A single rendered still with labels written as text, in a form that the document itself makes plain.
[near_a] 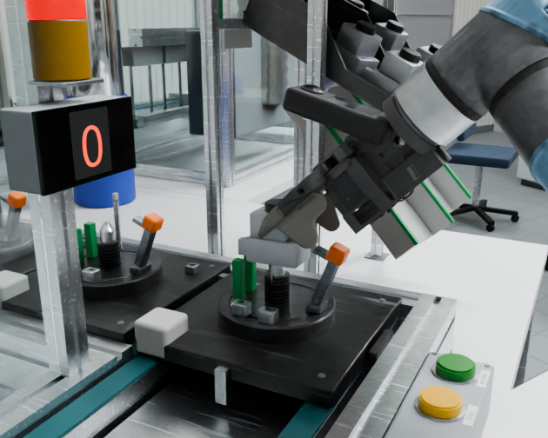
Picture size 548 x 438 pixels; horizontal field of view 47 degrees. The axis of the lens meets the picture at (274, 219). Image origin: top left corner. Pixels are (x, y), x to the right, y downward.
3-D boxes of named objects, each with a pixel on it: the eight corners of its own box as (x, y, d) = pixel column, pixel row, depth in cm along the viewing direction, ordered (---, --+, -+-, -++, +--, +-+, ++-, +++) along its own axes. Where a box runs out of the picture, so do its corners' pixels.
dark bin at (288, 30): (431, 107, 94) (455, 61, 90) (390, 117, 84) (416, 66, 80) (291, 23, 105) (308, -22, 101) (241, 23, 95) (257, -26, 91)
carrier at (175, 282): (230, 276, 93) (229, 195, 89) (123, 349, 72) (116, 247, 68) (103, 251, 103) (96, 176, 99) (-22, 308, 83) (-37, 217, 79)
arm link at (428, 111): (416, 63, 57) (437, 58, 64) (378, 96, 59) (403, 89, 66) (470, 126, 56) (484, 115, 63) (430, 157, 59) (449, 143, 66)
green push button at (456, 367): (477, 374, 67) (479, 357, 66) (470, 393, 63) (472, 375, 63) (439, 365, 69) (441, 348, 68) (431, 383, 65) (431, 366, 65)
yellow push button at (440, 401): (464, 408, 61) (466, 390, 60) (456, 432, 58) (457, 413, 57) (423, 398, 63) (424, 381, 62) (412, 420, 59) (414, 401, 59)
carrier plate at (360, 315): (401, 311, 82) (402, 296, 81) (331, 408, 61) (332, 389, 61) (240, 278, 92) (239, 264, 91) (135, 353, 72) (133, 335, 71)
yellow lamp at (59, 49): (103, 77, 57) (99, 21, 56) (63, 82, 53) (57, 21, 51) (63, 75, 59) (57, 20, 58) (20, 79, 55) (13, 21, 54)
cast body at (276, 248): (311, 257, 74) (310, 199, 72) (295, 269, 71) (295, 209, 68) (249, 248, 78) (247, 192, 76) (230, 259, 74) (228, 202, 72)
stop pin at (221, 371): (231, 400, 67) (230, 367, 66) (226, 406, 66) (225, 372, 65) (220, 396, 67) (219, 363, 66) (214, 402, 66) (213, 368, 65)
